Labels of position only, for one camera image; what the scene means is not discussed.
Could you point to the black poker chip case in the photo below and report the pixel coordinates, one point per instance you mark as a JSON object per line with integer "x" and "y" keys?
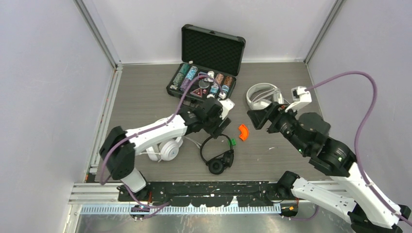
{"x": 210, "y": 65}

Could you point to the black headphones with cable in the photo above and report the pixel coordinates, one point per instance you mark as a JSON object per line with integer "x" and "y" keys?
{"x": 220, "y": 162}

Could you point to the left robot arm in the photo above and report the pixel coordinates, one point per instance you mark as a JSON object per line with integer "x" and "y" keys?
{"x": 121, "y": 146}

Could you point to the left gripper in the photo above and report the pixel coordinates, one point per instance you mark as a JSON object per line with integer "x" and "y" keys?
{"x": 215, "y": 131}

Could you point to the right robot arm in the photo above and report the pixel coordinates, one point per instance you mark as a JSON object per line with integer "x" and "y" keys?
{"x": 366, "y": 209}

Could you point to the white gaming headset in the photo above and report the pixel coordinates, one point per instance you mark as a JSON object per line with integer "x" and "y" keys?
{"x": 261, "y": 95}

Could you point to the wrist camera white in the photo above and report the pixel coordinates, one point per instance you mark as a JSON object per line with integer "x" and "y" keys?
{"x": 301, "y": 98}
{"x": 227, "y": 106}

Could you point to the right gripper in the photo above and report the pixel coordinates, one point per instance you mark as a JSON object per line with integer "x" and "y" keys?
{"x": 258, "y": 116}

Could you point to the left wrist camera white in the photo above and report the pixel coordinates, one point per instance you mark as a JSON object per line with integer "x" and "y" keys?
{"x": 227, "y": 106}

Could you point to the orange toy brick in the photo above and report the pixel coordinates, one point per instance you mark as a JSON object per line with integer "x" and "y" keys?
{"x": 244, "y": 132}

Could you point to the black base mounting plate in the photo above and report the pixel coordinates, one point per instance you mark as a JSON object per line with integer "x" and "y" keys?
{"x": 209, "y": 194}

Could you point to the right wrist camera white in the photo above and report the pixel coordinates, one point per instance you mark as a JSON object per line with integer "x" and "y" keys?
{"x": 301, "y": 98}

